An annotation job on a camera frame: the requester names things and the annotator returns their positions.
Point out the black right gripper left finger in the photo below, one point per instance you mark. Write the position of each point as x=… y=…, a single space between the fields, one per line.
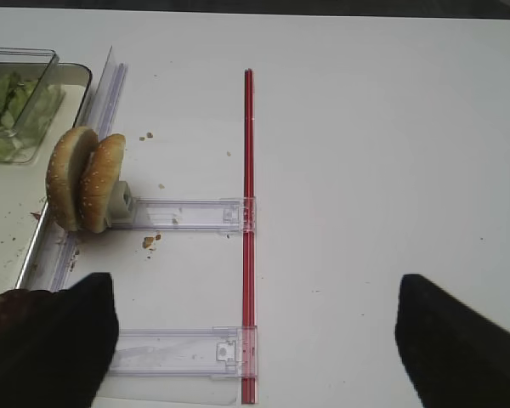
x=65 y=363

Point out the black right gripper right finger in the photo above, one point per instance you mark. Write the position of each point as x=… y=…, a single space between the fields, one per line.
x=454 y=356

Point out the brown meat patties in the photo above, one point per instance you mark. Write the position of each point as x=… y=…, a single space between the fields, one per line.
x=24 y=313

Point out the lettuce and purple cabbage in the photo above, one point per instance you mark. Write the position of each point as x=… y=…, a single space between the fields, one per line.
x=27 y=108

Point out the clear lettuce container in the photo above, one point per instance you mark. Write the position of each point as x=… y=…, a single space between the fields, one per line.
x=32 y=63

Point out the right lower clear pusher track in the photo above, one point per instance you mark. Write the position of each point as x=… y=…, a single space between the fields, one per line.
x=221 y=352

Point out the clear pusher track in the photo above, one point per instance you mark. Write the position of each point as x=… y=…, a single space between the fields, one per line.
x=221 y=215
x=221 y=352

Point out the grey right pusher block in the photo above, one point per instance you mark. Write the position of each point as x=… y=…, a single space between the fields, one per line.
x=120 y=206

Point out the metal serving tray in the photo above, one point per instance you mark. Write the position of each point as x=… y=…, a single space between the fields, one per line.
x=22 y=191

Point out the right upper clear pusher track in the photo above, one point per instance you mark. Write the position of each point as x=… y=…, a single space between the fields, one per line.
x=221 y=215

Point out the sesame bun rear half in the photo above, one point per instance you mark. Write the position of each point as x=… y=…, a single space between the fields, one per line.
x=65 y=167

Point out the sesame bun half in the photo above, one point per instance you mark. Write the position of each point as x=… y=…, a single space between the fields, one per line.
x=98 y=180
x=65 y=167

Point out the sesame bun front half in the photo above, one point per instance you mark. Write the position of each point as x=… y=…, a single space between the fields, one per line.
x=98 y=180

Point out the right red rail strip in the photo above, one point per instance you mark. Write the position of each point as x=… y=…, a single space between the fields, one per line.
x=248 y=295

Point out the right clear divider wall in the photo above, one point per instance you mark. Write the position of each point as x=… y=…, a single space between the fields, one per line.
x=52 y=252

